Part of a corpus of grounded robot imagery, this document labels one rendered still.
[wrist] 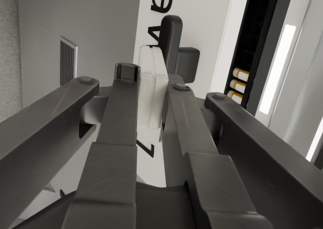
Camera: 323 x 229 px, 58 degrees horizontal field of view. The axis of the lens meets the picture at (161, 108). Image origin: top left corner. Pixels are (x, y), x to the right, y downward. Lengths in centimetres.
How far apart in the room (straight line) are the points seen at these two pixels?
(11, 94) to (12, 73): 8
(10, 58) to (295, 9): 99
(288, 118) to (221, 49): 9
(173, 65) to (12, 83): 98
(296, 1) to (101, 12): 34
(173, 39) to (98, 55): 34
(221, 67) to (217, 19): 4
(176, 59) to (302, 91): 11
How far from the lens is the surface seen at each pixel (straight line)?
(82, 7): 59
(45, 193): 142
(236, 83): 34
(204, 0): 23
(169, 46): 21
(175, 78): 17
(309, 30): 26
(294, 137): 28
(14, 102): 119
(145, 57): 18
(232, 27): 22
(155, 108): 15
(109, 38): 50
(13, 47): 113
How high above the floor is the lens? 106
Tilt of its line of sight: 43 degrees down
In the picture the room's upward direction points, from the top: 123 degrees clockwise
